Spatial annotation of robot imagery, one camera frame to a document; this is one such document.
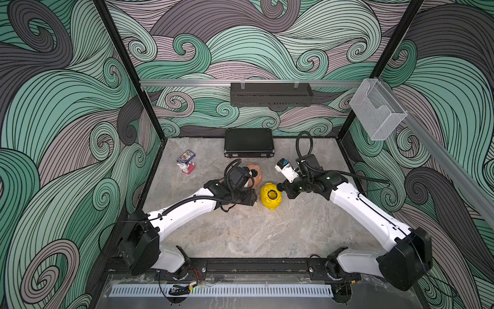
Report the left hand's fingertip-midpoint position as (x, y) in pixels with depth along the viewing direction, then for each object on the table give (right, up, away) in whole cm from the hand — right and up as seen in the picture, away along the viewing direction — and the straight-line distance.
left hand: (254, 195), depth 79 cm
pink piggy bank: (+2, +5, +13) cm, 14 cm away
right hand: (+11, +4, 0) cm, 12 cm away
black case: (-1, +24, +32) cm, 40 cm away
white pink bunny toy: (-35, +10, +22) cm, 42 cm away
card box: (-38, +16, +30) cm, 51 cm away
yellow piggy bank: (+8, -2, +7) cm, 11 cm away
